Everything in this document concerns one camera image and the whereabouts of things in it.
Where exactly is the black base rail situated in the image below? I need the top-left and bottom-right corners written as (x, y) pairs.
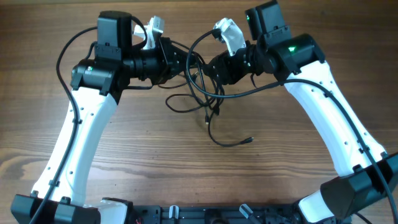
top-left (134, 204), bottom-right (306, 224)

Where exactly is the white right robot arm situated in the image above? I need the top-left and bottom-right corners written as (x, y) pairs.
top-left (205, 1), bottom-right (397, 223)

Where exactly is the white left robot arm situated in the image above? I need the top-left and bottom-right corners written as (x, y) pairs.
top-left (11, 11), bottom-right (187, 223)

